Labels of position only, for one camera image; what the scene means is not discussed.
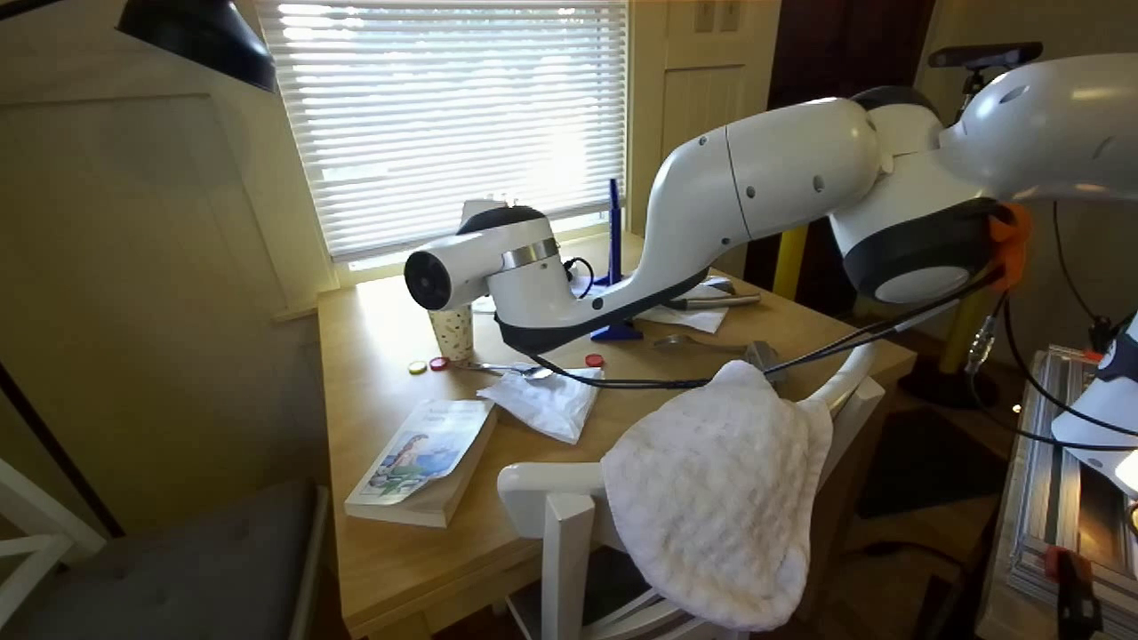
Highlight red clamp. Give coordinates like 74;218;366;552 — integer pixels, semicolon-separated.
1037;545;1110;640

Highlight flat white napkin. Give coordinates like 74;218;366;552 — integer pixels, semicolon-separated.
643;301;731;338

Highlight white window blinds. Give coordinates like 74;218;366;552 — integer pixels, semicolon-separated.
250;0;632;272

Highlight folded white napkin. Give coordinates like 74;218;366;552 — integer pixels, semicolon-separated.
474;361;607;447

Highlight blue gameboard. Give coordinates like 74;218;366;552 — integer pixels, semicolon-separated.
588;175;648;349

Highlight short silver spoon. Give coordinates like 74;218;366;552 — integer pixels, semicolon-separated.
475;360;560;384

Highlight black stereo camera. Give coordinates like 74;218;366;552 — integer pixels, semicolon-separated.
923;39;1049;74

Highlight white chair with grey cushion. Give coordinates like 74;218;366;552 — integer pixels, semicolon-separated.
0;458;329;640

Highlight white wooden chair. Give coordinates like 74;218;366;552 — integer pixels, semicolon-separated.
493;338;888;640

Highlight dotted paper cup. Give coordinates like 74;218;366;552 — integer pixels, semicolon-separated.
426;301;480;367

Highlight black hanging cable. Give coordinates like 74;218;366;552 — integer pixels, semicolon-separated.
1000;200;1138;456

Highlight folded metal holder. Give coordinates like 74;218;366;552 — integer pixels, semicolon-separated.
743;338;796;373

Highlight stacked metal frames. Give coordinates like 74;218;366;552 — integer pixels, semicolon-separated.
973;341;1138;640

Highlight orange cable clip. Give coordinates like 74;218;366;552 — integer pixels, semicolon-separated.
984;202;1037;298

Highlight illustrated book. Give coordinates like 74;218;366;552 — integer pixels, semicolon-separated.
342;396;502;532

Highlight grey handled tool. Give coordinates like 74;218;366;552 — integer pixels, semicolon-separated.
698;288;763;314

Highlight thin yellow post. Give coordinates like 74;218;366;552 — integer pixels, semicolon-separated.
767;225;809;301

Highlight dark wooden door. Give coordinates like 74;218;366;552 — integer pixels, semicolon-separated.
757;0;941;288

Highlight white knitted towel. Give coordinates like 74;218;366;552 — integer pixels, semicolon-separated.
596;354;834;637

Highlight white panelled door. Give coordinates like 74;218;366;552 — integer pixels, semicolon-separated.
622;0;788;242

